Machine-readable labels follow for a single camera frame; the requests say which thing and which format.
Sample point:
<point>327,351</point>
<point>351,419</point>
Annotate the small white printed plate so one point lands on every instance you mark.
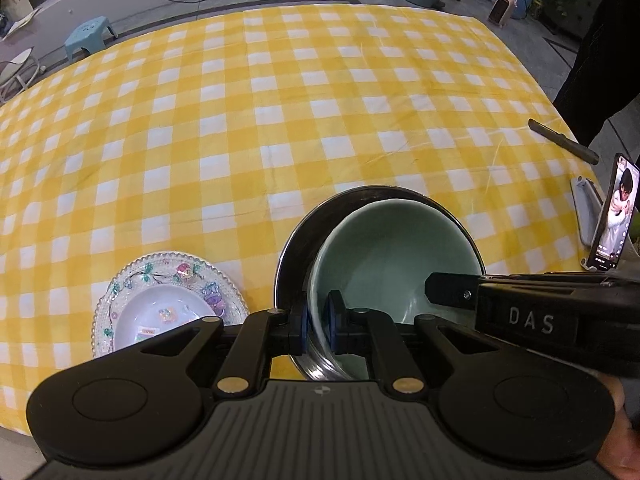
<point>160,305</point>

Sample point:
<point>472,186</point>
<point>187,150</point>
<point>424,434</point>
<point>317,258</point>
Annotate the beige space heater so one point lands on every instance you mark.
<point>501,10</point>

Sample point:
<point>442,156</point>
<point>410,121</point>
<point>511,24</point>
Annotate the green ceramic bowl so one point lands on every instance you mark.
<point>380,250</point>

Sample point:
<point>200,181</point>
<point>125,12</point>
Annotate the person's right hand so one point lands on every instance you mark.
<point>622,430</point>

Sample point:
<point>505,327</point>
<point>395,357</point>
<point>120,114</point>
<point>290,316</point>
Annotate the black pen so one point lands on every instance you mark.
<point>560,137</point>

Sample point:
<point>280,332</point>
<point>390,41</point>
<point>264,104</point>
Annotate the light blue plastic stool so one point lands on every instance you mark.
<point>90,32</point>

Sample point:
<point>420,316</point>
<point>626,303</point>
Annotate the yellow checked tablecloth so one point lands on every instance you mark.
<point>250,110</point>

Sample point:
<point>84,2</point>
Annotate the grey phone stand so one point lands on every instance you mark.
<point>585,210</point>

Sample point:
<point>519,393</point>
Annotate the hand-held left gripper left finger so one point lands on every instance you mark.
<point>302,327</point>

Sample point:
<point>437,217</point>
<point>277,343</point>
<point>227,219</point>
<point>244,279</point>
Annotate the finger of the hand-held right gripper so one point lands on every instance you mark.
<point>450,290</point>

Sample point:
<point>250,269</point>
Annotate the black smartphone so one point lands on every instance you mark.
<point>615,210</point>

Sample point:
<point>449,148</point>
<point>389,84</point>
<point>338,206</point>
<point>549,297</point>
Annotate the white chair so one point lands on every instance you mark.
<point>20,67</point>

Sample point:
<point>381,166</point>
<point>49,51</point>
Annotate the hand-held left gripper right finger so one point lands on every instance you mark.
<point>331,325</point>

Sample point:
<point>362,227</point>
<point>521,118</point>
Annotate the patterned white plate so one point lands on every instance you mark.
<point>150,270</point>

